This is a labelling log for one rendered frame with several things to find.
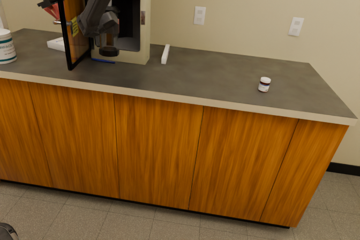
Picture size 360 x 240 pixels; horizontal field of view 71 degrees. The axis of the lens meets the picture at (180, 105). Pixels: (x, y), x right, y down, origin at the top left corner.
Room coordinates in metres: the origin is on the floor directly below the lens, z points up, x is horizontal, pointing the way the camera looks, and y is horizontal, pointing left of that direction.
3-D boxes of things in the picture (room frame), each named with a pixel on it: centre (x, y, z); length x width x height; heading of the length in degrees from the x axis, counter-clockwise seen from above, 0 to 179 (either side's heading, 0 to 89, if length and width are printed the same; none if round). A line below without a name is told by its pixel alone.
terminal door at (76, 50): (1.21, 0.53, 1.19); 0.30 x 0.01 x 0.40; 2
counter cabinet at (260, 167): (1.41, 0.20, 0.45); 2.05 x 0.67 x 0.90; 86
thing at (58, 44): (1.51, 0.75, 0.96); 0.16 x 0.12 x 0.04; 70
